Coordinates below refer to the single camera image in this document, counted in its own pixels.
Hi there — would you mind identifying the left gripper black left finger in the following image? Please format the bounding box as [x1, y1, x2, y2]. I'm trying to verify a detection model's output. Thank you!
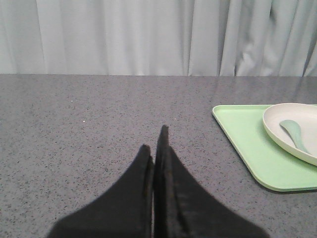
[48, 145, 154, 238]

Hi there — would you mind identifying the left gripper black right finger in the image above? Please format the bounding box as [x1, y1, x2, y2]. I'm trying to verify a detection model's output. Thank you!
[154, 125, 269, 238]

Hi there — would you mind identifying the white oval plate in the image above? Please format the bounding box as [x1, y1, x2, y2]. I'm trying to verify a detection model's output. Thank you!
[263, 103, 317, 166]

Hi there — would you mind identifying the light green serving tray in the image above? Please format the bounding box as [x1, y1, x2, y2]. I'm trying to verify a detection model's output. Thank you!
[212, 105, 317, 192]

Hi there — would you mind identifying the teal plastic knife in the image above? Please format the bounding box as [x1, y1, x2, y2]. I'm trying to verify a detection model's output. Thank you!
[279, 119, 309, 154]

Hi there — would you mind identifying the grey pleated curtain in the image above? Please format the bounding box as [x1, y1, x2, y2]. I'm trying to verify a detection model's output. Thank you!
[0, 0, 317, 76]

